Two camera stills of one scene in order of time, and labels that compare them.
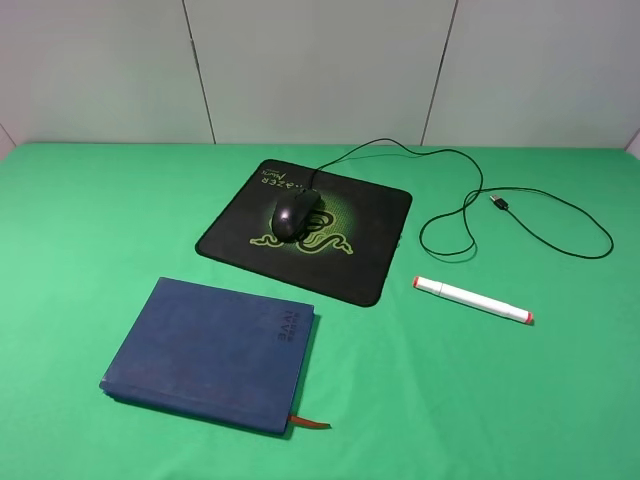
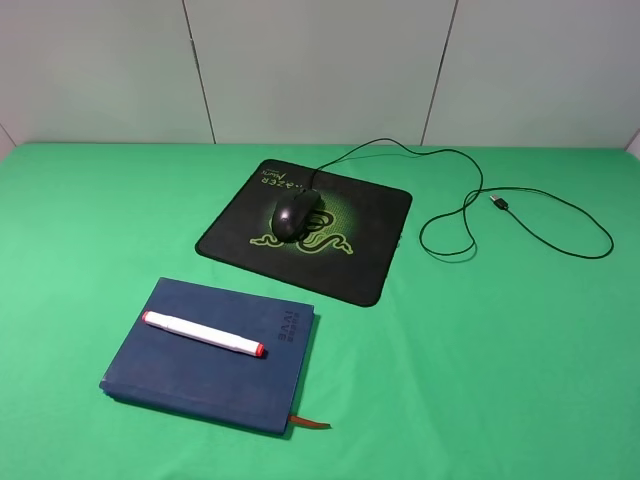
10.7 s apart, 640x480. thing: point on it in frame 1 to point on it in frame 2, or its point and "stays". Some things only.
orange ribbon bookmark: [296, 420] stays
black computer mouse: [293, 213] stays
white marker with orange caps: [473, 299] to [209, 336]
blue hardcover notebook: [215, 352] stays
